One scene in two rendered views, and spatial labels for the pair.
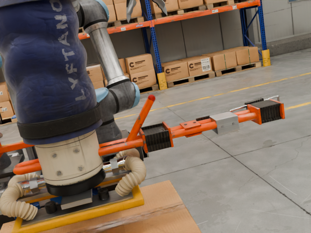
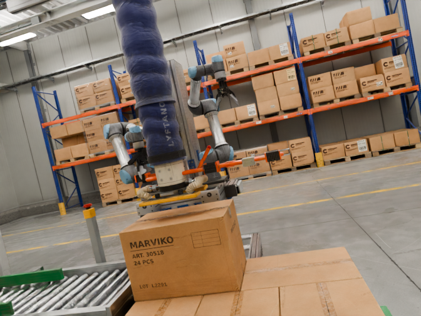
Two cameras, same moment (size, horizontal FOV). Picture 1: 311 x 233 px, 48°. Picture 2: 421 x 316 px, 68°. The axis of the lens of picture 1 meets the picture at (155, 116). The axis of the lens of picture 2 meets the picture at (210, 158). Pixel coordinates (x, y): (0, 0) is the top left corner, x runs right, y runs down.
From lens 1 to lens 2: 92 cm
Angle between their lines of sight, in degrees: 24
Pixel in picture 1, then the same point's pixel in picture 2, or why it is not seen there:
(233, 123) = (250, 161)
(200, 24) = (360, 110)
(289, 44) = not seen: outside the picture
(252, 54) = (412, 136)
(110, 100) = (213, 155)
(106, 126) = not seen: hidden behind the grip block
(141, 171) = (198, 181)
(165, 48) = (326, 132)
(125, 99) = (223, 155)
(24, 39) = (148, 119)
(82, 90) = (172, 142)
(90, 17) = (207, 108)
